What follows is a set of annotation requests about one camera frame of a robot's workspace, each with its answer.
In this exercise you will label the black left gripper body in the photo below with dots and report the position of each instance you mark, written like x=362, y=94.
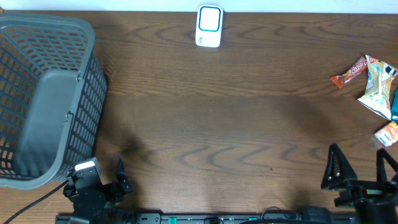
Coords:
x=112, y=193

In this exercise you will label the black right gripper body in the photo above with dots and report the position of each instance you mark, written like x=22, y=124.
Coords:
x=373, y=191

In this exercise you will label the small orange snack packet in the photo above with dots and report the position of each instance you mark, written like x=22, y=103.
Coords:
x=388, y=134

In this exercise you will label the teal mouthwash bottle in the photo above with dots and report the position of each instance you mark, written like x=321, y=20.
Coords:
x=394, y=108

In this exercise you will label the yellow snack chips bag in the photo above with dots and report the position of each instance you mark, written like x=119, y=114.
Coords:
x=377, y=93

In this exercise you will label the red chocolate bar wrapper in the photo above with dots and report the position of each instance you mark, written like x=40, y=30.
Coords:
x=358, y=67

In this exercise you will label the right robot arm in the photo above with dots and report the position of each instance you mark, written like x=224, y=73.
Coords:
x=367, y=212

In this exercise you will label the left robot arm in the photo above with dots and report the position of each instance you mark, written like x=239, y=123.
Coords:
x=93, y=201

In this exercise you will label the grey plastic mesh basket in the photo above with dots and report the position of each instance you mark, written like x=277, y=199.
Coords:
x=52, y=97

